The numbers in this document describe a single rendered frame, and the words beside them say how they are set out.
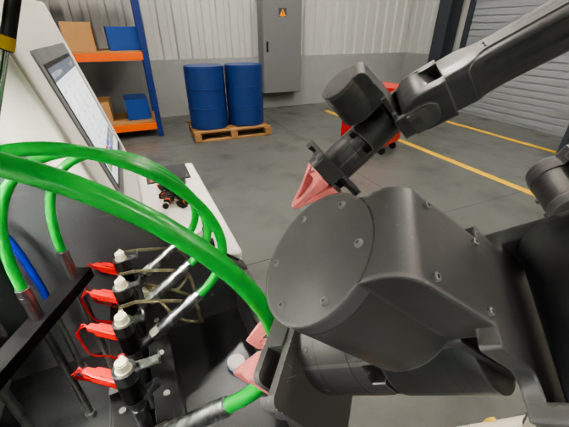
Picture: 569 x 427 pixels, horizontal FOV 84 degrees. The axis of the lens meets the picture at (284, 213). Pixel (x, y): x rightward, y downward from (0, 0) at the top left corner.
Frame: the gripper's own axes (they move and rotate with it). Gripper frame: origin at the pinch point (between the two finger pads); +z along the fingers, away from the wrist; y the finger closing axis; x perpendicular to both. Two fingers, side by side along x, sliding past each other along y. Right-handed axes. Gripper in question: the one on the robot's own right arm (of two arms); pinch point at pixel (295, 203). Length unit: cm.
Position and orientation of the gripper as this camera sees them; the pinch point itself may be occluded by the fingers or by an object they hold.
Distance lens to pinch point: 53.7
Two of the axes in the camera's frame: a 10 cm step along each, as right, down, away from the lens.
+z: -7.0, 6.7, 2.4
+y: -6.9, -5.5, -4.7
